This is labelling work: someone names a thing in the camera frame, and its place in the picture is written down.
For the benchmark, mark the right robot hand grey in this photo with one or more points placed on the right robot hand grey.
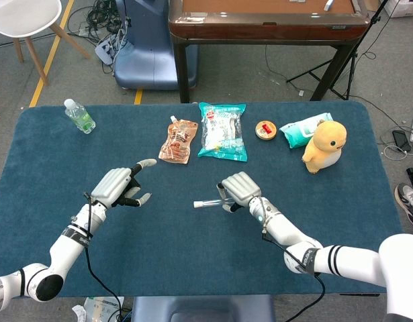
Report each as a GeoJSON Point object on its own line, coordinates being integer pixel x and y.
{"type": "Point", "coordinates": [241, 188]}

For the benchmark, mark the left robot hand grey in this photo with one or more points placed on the left robot hand grey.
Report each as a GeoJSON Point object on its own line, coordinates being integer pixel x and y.
{"type": "Point", "coordinates": [112, 186]}

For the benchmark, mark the clear glass test tube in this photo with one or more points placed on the clear glass test tube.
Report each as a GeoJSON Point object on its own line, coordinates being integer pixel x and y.
{"type": "Point", "coordinates": [213, 202]}

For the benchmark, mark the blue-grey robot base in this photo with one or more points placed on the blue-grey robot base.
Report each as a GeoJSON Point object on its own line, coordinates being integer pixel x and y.
{"type": "Point", "coordinates": [149, 57]}

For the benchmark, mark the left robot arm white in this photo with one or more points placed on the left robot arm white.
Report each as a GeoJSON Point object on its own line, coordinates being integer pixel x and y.
{"type": "Point", "coordinates": [68, 245]}

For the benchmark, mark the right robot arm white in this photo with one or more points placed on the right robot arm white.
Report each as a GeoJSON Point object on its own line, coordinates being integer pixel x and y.
{"type": "Point", "coordinates": [293, 234]}

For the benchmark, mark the teal snack bag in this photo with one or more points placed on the teal snack bag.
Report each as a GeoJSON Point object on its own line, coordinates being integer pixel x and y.
{"type": "Point", "coordinates": [221, 134]}

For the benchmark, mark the round tin gold lid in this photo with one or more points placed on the round tin gold lid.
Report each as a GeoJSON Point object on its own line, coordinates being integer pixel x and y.
{"type": "Point", "coordinates": [266, 130]}

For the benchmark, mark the water bottle green label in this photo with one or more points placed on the water bottle green label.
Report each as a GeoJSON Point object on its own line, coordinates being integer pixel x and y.
{"type": "Point", "coordinates": [80, 117]}

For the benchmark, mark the green wet wipes pack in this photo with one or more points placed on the green wet wipes pack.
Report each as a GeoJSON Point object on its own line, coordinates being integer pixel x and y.
{"type": "Point", "coordinates": [295, 132]}

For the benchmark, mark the orange spout pouch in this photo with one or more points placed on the orange spout pouch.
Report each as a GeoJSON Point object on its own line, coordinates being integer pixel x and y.
{"type": "Point", "coordinates": [177, 141]}

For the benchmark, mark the blue table cloth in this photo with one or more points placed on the blue table cloth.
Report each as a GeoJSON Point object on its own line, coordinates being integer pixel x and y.
{"type": "Point", "coordinates": [192, 251]}

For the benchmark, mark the yellow plush toy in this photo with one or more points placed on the yellow plush toy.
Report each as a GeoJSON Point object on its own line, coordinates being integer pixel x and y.
{"type": "Point", "coordinates": [323, 147]}

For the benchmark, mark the blue-grey robot torso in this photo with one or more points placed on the blue-grey robot torso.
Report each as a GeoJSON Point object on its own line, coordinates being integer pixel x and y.
{"type": "Point", "coordinates": [203, 308]}

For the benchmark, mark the power strip with plugs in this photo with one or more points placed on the power strip with plugs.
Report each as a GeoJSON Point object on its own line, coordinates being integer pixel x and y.
{"type": "Point", "coordinates": [107, 48]}

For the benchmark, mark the brown mahjong table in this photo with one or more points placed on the brown mahjong table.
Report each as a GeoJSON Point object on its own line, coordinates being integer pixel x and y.
{"type": "Point", "coordinates": [266, 27]}

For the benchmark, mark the black smartphone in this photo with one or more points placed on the black smartphone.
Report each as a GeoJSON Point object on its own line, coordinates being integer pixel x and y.
{"type": "Point", "coordinates": [401, 140]}

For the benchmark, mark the grey sneaker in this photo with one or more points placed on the grey sneaker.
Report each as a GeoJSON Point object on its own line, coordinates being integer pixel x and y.
{"type": "Point", "coordinates": [409, 203]}

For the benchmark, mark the black tripod stand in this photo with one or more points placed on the black tripod stand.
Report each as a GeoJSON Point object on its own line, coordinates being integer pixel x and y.
{"type": "Point", "coordinates": [355, 47]}

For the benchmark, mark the white chair wooden legs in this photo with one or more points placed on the white chair wooden legs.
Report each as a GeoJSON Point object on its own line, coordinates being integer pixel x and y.
{"type": "Point", "coordinates": [21, 16]}

